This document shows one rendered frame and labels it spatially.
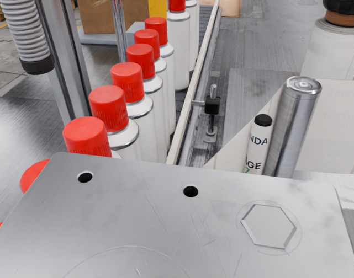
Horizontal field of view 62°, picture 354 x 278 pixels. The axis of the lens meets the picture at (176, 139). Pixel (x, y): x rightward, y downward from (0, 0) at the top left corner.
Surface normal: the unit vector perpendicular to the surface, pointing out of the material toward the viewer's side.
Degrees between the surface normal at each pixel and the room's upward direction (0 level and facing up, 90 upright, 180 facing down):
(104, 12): 90
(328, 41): 90
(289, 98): 90
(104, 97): 2
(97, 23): 90
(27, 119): 0
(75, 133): 2
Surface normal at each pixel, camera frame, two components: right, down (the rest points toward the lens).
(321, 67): -0.67, 0.51
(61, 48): -0.18, 0.63
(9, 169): -0.02, -0.77
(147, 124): 0.72, 0.43
